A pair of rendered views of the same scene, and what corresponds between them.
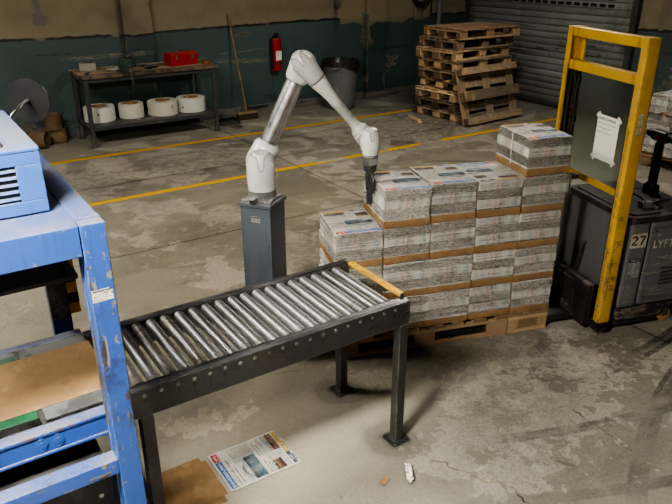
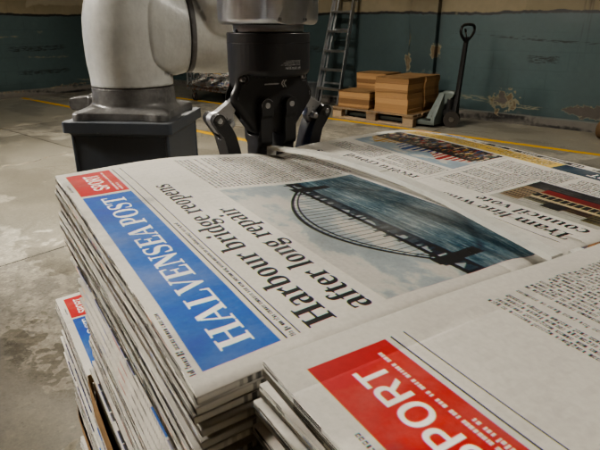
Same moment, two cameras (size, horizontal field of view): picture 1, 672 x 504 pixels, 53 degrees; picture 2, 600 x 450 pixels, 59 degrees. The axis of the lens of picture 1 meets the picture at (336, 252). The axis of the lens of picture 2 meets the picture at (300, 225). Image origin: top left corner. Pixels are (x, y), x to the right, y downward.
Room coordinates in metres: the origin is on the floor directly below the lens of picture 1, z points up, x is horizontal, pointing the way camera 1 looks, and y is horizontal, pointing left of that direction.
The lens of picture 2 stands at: (3.59, -0.69, 1.17)
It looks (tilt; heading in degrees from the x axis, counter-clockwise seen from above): 21 degrees down; 74
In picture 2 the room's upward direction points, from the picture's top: straight up
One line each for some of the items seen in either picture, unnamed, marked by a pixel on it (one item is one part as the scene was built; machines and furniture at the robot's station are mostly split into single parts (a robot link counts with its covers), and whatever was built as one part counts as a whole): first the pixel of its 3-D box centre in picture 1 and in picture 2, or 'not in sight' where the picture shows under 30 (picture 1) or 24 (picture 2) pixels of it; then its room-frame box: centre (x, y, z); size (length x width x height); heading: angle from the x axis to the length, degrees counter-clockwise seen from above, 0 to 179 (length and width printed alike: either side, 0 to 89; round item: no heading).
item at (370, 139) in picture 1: (370, 140); not in sight; (3.72, -0.19, 1.30); 0.13 x 0.11 x 0.16; 9
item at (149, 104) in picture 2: (260, 194); (125, 99); (3.56, 0.42, 1.03); 0.22 x 0.18 x 0.06; 158
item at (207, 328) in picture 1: (212, 333); not in sight; (2.48, 0.53, 0.77); 0.47 x 0.05 x 0.05; 33
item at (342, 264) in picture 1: (229, 304); not in sight; (2.80, 0.50, 0.74); 1.34 x 0.05 x 0.12; 123
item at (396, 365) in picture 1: (398, 383); not in sight; (2.74, -0.31, 0.34); 0.06 x 0.06 x 0.68; 33
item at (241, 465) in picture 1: (254, 459); not in sight; (2.58, 0.40, 0.00); 0.37 x 0.28 x 0.01; 123
